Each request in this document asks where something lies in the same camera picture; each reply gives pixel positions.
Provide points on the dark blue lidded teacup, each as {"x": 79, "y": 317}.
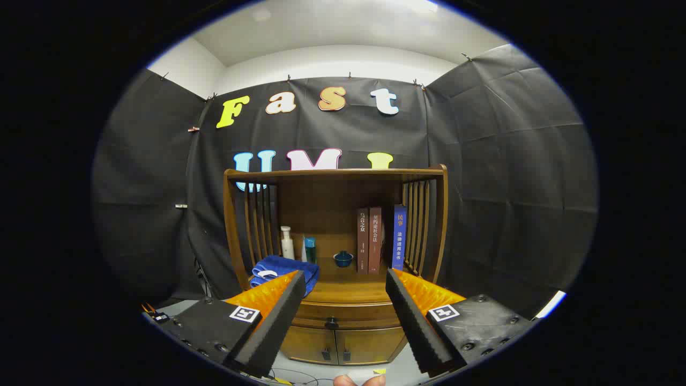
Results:
{"x": 343, "y": 259}

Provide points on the reddish brown book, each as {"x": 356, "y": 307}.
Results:
{"x": 375, "y": 238}

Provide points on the wooden cabinet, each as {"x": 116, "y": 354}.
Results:
{"x": 321, "y": 214}

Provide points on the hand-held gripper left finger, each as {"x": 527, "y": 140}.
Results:
{"x": 278, "y": 327}

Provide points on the dark brown book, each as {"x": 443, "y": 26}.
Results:
{"x": 363, "y": 241}

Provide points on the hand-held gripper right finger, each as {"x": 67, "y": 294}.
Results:
{"x": 415, "y": 327}

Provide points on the teal tube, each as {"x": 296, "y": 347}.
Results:
{"x": 310, "y": 249}

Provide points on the black electronic device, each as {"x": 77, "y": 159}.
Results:
{"x": 158, "y": 317}

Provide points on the white pump bottle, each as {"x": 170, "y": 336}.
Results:
{"x": 287, "y": 244}

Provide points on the blue folded towel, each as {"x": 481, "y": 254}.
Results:
{"x": 289, "y": 265}

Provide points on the wooden drawer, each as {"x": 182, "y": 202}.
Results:
{"x": 364, "y": 315}

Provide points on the blue book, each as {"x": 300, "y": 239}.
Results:
{"x": 399, "y": 236}

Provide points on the black round drawer knob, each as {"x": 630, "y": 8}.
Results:
{"x": 332, "y": 323}

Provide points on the wooden countertop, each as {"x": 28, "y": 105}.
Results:
{"x": 348, "y": 289}

